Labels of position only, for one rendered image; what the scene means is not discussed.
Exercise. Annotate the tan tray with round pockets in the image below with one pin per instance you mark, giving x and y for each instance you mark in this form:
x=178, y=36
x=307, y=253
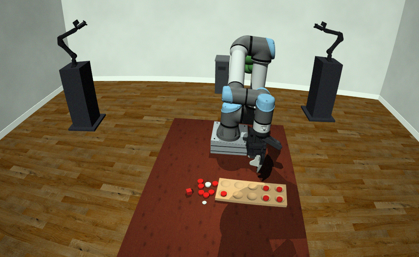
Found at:
x=249, y=192

